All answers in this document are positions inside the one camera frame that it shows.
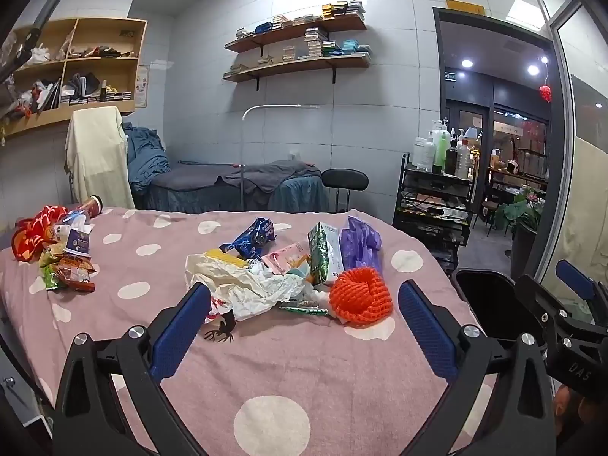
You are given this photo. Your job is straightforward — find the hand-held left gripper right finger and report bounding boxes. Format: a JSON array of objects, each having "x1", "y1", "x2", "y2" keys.
[{"x1": 398, "y1": 279, "x2": 556, "y2": 456}]

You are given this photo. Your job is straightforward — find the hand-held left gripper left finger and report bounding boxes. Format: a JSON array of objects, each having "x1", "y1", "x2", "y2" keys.
[{"x1": 52, "y1": 282, "x2": 212, "y2": 456}]

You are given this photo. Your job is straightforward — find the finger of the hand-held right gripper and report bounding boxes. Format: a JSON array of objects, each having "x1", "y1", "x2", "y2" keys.
[
  {"x1": 555, "y1": 259, "x2": 608, "y2": 326},
  {"x1": 514, "y1": 273, "x2": 578, "y2": 343}
]

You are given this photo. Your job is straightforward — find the black trash bin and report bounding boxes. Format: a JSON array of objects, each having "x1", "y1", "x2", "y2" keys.
[{"x1": 451, "y1": 268, "x2": 523, "y2": 343}]

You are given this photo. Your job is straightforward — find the orange foam fruit net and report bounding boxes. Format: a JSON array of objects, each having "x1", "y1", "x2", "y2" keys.
[{"x1": 329, "y1": 267, "x2": 394, "y2": 328}]

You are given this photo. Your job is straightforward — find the white plastic bag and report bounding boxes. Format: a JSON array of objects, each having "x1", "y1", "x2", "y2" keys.
[{"x1": 185, "y1": 252, "x2": 317, "y2": 321}]

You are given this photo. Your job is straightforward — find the purple plastic packet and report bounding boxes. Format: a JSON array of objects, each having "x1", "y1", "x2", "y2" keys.
[{"x1": 341, "y1": 216, "x2": 383, "y2": 271}]

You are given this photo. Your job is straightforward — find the person's right hand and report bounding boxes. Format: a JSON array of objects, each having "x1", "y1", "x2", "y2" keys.
[{"x1": 553, "y1": 384, "x2": 586, "y2": 439}]

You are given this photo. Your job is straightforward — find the yellow wrapper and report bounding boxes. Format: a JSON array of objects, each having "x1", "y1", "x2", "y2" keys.
[{"x1": 206, "y1": 246, "x2": 249, "y2": 268}]

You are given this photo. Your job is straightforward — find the potted green plant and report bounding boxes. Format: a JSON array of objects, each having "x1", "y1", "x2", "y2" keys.
[{"x1": 494, "y1": 185, "x2": 545, "y2": 271}]

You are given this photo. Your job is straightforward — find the pink polka dot blanket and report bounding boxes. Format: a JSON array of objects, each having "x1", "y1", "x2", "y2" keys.
[{"x1": 0, "y1": 206, "x2": 499, "y2": 456}]

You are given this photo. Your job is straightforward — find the blue cookie wrapper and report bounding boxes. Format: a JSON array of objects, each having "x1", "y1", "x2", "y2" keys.
[{"x1": 219, "y1": 217, "x2": 277, "y2": 260}]

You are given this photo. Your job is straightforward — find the green wrapper strip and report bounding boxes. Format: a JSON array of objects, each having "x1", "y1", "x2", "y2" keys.
[{"x1": 278, "y1": 301, "x2": 331, "y2": 317}]

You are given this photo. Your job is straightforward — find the pink snack packet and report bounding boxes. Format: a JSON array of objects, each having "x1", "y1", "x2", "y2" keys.
[{"x1": 260, "y1": 242, "x2": 312, "y2": 276}]

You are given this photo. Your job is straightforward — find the green white carton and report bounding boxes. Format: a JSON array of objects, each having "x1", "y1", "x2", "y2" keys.
[{"x1": 307, "y1": 222, "x2": 345, "y2": 286}]

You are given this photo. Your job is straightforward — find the pile of snack wrappers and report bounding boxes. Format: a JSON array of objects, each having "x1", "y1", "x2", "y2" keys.
[{"x1": 38, "y1": 211, "x2": 98, "y2": 293}]

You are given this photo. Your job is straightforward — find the black cart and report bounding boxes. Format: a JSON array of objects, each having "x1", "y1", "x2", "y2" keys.
[{"x1": 392, "y1": 152, "x2": 476, "y2": 274}]

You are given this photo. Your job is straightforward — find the massage bed with blue skirt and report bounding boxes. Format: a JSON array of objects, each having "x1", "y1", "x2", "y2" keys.
[{"x1": 133, "y1": 159, "x2": 328, "y2": 212}]

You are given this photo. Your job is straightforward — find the black stool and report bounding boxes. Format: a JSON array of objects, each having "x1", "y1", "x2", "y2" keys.
[{"x1": 321, "y1": 168, "x2": 370, "y2": 212}]

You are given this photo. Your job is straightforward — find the blue bedding pile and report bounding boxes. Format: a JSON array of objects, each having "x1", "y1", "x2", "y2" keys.
[{"x1": 121, "y1": 122, "x2": 172, "y2": 192}]

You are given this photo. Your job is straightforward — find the red patterned bag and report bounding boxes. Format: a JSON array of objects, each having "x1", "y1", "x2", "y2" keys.
[{"x1": 12, "y1": 205, "x2": 67, "y2": 262}]

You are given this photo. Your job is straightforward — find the grey blanket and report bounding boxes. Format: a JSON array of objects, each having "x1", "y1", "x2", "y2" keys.
[{"x1": 218, "y1": 160, "x2": 323, "y2": 195}]

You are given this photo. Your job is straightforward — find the group of bottles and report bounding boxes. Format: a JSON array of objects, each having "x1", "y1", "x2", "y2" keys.
[{"x1": 411, "y1": 118, "x2": 480, "y2": 180}]

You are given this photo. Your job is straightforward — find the red hanging ornament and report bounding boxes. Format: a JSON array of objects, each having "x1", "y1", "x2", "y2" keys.
[{"x1": 539, "y1": 57, "x2": 553, "y2": 103}]

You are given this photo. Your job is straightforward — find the cream towel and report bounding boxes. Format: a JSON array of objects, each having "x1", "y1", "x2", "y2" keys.
[{"x1": 64, "y1": 106, "x2": 136, "y2": 210}]

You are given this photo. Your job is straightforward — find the white floor lamp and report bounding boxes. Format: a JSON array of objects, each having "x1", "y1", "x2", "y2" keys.
[{"x1": 240, "y1": 103, "x2": 320, "y2": 210}]

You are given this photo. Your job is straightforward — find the wooden cubby shelf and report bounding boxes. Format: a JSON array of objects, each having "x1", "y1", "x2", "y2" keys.
[{"x1": 0, "y1": 16, "x2": 149, "y2": 138}]

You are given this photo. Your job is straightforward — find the yellow sign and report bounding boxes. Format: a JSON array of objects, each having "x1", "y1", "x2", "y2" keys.
[{"x1": 445, "y1": 0, "x2": 486, "y2": 16}]

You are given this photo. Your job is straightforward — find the row of small boxes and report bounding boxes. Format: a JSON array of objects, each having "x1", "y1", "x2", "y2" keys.
[{"x1": 235, "y1": 0, "x2": 366, "y2": 39}]

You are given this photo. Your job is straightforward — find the wall notice sheet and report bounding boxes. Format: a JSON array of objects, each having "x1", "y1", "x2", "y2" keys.
[{"x1": 135, "y1": 65, "x2": 149, "y2": 108}]

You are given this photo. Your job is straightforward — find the wall shelves with boxes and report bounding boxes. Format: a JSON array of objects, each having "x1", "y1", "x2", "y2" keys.
[{"x1": 230, "y1": 27, "x2": 372, "y2": 77}]

